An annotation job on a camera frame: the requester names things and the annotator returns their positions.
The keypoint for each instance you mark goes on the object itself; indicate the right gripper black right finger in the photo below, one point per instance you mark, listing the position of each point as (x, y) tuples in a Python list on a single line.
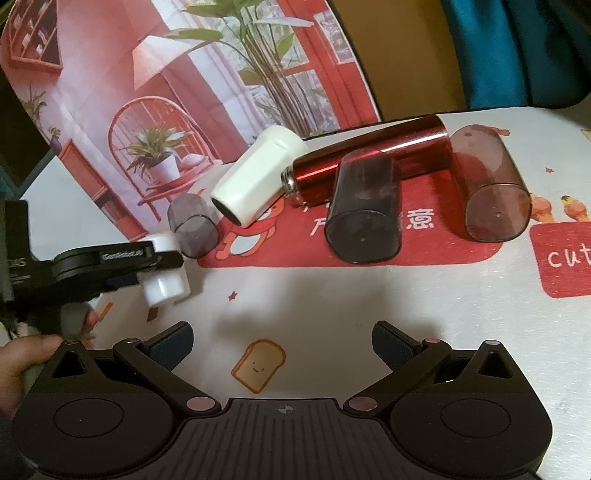
[(411, 363)]

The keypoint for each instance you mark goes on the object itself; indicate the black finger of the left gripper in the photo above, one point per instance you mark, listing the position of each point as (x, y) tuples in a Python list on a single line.
[(105, 268)]

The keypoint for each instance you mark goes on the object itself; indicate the person's left hand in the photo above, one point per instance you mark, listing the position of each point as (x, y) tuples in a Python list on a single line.
[(16, 357)]

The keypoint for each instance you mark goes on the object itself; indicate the reddish brown translucent cup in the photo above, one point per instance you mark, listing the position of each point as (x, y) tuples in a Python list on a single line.
[(497, 204)]

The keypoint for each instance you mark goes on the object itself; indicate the printed living room backdrop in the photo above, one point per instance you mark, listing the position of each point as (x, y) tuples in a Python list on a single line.
[(140, 98)]

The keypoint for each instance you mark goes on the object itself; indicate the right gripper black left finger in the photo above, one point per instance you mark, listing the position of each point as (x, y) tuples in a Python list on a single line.
[(151, 363)]

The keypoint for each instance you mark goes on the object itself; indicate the white patterned table mat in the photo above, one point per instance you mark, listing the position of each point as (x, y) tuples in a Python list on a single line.
[(531, 293)]

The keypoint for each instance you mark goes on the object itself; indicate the teal blue curtain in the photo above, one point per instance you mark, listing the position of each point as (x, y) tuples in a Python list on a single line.
[(521, 53)]

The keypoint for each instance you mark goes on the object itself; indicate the dark purple translucent cup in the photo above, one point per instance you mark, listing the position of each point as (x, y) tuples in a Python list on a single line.
[(364, 224)]

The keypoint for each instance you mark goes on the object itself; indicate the brown wooden board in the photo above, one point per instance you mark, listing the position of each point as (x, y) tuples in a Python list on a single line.
[(407, 54)]

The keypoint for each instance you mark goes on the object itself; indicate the small white paper cup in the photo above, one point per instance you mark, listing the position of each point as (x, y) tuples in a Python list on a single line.
[(164, 286)]

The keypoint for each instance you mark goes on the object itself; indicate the grey translucent plastic cup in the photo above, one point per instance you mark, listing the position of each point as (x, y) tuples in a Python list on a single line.
[(188, 218)]

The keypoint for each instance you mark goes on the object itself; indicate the red metal thermos bottle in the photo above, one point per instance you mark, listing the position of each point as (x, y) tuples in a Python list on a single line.
[(414, 148)]

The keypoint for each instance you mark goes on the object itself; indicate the large white cylindrical cup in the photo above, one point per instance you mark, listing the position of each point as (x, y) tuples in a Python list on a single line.
[(254, 182)]

